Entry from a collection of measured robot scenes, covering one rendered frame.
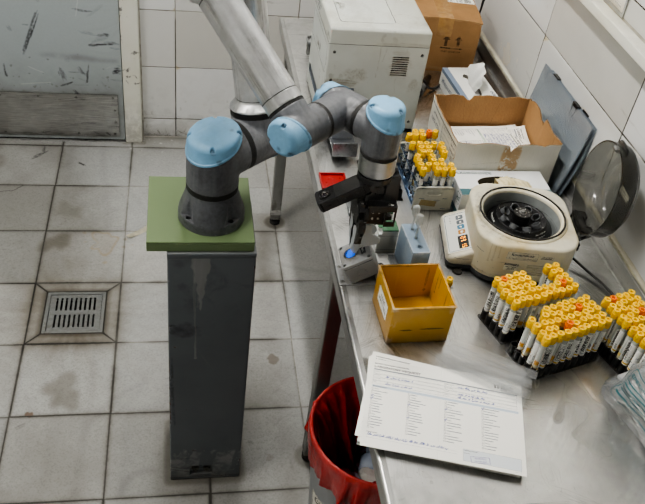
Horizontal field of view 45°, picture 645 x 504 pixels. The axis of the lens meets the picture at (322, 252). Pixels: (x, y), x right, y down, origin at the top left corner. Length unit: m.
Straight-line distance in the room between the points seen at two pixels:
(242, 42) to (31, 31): 2.11
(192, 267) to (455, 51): 1.23
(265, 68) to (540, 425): 0.84
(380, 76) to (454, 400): 0.99
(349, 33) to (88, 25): 1.60
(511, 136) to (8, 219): 1.99
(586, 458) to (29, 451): 1.62
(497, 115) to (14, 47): 2.09
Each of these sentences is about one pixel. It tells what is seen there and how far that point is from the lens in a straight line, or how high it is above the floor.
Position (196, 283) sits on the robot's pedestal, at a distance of 1.83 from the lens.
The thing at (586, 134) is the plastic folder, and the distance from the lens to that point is 2.11.
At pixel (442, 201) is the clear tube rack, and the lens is 1.98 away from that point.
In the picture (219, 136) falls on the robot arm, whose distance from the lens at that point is 1.68.
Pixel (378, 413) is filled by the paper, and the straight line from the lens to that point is 1.48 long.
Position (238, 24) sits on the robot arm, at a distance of 1.50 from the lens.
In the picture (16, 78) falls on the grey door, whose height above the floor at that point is 0.31.
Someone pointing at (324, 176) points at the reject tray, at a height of 0.88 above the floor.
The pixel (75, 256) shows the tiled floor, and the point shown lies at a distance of 3.12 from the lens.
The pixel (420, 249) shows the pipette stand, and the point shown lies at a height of 0.98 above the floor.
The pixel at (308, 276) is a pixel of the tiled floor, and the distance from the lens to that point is 3.04.
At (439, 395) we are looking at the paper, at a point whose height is 0.89.
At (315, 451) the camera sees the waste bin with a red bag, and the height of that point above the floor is 0.42.
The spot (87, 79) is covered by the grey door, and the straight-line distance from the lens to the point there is 3.59.
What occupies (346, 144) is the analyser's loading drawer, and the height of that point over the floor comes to 0.93.
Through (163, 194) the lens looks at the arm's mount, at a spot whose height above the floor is 0.91.
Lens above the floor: 2.03
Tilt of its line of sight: 40 degrees down
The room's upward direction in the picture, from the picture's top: 9 degrees clockwise
